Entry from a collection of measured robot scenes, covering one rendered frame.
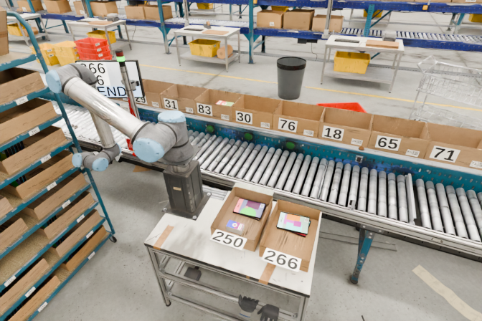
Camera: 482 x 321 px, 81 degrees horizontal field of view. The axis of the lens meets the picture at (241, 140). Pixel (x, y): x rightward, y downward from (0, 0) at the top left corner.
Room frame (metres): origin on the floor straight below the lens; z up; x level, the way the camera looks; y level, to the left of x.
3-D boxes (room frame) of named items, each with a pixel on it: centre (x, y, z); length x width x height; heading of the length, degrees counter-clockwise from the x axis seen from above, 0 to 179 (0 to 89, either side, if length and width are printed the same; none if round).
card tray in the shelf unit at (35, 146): (1.55, 1.44, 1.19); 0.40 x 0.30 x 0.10; 156
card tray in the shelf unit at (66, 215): (1.55, 1.43, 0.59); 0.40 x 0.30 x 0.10; 154
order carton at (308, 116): (2.20, -0.52, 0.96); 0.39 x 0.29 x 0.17; 66
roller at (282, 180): (1.77, -0.36, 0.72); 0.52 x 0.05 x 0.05; 156
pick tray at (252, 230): (1.24, 0.00, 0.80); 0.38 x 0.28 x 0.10; 158
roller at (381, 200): (1.48, -1.02, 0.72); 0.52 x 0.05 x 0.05; 156
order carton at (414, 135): (1.88, -1.24, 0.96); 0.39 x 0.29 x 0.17; 66
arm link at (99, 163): (1.46, 0.94, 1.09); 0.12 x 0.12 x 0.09; 67
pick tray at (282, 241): (1.11, -0.29, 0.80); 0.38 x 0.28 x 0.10; 157
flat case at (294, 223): (1.20, -0.32, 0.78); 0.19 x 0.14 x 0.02; 72
